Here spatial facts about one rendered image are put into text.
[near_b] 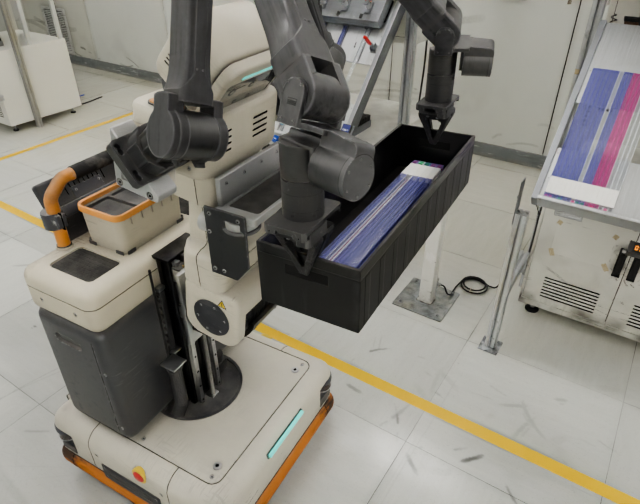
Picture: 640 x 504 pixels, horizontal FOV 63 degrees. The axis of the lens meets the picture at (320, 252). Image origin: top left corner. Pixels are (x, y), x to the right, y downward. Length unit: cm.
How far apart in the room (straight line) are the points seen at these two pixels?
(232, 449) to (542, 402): 118
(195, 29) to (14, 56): 409
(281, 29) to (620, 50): 166
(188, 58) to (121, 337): 78
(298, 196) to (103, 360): 87
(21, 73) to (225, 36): 400
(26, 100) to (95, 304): 378
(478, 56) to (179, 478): 125
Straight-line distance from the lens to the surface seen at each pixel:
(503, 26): 386
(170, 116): 82
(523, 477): 195
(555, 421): 214
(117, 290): 133
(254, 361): 178
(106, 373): 145
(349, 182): 60
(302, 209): 68
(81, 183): 155
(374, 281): 77
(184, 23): 86
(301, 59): 65
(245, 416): 164
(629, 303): 241
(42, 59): 502
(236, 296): 120
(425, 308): 245
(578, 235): 229
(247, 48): 101
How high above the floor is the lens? 154
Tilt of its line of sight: 34 degrees down
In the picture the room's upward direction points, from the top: straight up
